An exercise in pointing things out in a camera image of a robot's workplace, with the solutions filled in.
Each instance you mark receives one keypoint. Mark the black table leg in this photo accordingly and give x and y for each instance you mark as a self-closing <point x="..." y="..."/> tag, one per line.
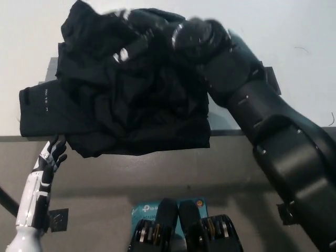
<point x="8" y="200"/>

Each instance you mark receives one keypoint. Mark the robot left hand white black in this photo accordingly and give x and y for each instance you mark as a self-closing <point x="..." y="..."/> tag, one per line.
<point x="36" y="189"/>

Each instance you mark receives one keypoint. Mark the thin black thread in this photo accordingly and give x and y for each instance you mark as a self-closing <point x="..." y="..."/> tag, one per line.
<point x="331" y="116"/>

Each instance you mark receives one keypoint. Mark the robot left black body block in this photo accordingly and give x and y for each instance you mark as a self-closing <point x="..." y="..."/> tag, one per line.
<point x="166" y="216"/>

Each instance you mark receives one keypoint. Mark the teal tp-link box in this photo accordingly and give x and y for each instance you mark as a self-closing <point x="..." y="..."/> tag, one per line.
<point x="147" y="210"/>

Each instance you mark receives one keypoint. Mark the robot right hand black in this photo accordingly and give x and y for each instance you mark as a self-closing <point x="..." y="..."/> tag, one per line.
<point x="155" y="29"/>

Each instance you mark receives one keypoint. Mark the black Columbia jacket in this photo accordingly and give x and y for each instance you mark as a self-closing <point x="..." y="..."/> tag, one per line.
<point x="131" y="105"/>

